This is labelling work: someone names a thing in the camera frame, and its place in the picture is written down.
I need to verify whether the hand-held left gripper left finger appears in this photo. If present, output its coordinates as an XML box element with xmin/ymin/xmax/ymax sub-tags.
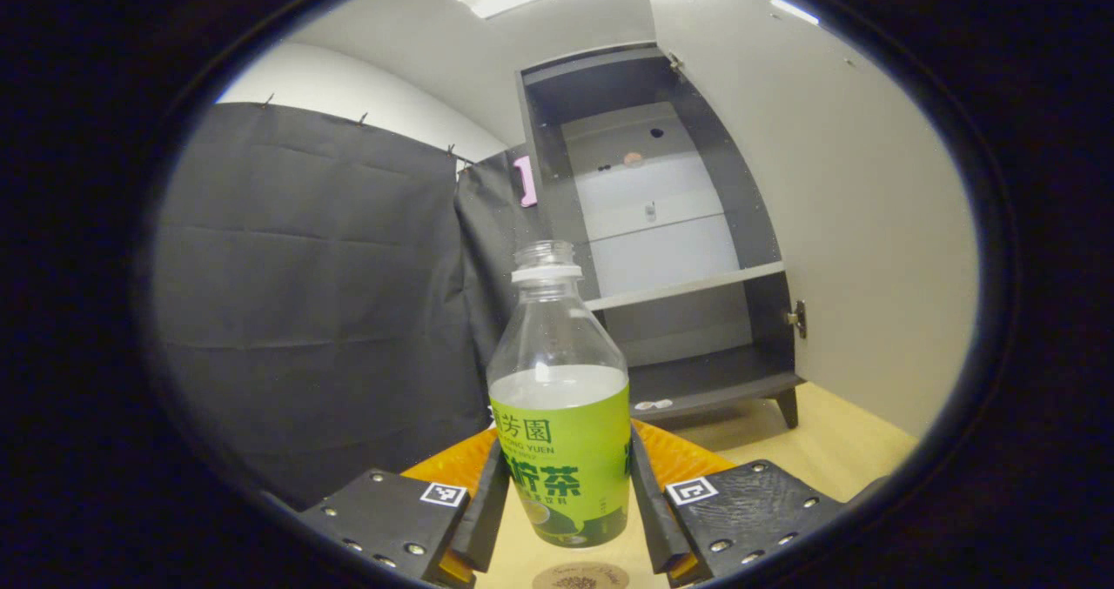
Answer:
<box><xmin>296</xmin><ymin>432</ymin><xmax>510</xmax><ymax>586</ymax></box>

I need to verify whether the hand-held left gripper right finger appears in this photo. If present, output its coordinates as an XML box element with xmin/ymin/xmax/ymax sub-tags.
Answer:
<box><xmin>628</xmin><ymin>424</ymin><xmax>845</xmax><ymax>586</ymax></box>

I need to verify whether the round brown coaster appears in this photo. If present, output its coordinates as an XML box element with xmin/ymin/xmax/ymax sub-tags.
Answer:
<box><xmin>533</xmin><ymin>561</ymin><xmax>629</xmax><ymax>589</ymax></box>

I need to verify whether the green label bottle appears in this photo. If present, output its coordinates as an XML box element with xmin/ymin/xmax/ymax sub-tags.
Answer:
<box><xmin>486</xmin><ymin>241</ymin><xmax>632</xmax><ymax>548</ymax></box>

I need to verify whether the dark grey cabinet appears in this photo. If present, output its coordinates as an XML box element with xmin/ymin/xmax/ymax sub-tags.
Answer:
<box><xmin>515</xmin><ymin>45</ymin><xmax>806</xmax><ymax>429</ymax></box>

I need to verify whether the light grey cabinet door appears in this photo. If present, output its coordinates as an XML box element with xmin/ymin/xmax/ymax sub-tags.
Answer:
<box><xmin>640</xmin><ymin>0</ymin><xmax>980</xmax><ymax>438</ymax></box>

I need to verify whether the white cabinet shelf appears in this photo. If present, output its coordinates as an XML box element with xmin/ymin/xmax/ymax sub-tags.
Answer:
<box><xmin>585</xmin><ymin>261</ymin><xmax>784</xmax><ymax>311</ymax></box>

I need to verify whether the black backdrop cloth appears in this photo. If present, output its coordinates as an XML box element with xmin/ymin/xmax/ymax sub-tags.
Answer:
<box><xmin>152</xmin><ymin>102</ymin><xmax>547</xmax><ymax>507</ymax></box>

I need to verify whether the long ceiling light strip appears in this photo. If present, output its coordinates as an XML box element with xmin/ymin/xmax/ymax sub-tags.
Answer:
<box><xmin>766</xmin><ymin>0</ymin><xmax>821</xmax><ymax>26</ymax></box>

